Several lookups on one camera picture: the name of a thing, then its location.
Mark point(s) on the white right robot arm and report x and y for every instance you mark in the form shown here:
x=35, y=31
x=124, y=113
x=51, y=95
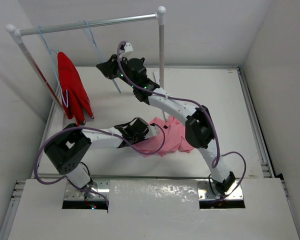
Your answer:
x=200, y=132

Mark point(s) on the metal base plate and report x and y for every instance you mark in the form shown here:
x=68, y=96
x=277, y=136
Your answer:
x=207, y=192
x=93, y=191

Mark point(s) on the red t shirt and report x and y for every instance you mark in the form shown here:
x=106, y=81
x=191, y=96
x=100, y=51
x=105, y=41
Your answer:
x=76, y=100

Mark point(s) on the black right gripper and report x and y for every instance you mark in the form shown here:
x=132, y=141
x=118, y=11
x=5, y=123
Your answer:
x=109, y=67

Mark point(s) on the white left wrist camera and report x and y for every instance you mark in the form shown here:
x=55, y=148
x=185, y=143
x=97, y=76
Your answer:
x=153, y=131

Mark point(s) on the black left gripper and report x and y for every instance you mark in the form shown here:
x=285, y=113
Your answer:
x=142, y=136

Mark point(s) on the light blue wire hanger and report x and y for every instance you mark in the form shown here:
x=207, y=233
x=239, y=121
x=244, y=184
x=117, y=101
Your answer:
x=91, y=38

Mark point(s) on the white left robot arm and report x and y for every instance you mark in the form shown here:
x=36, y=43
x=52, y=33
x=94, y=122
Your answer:
x=67, y=150

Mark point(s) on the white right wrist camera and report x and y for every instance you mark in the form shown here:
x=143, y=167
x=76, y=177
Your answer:
x=126, y=48

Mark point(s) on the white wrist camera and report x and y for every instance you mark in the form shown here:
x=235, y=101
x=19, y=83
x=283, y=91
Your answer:
x=153, y=131
x=126, y=48

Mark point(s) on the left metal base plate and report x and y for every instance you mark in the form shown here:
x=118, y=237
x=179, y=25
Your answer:
x=93, y=191

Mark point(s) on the light blue hanger with shirt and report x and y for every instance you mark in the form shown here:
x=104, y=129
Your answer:
x=57, y=70

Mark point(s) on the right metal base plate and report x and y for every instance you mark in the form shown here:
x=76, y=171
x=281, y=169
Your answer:
x=207, y=192

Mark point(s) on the pink t shirt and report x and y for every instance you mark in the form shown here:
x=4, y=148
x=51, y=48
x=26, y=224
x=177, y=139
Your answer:
x=175, y=139

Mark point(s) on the white clothes rack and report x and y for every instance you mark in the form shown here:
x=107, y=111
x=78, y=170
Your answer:
x=17, y=34

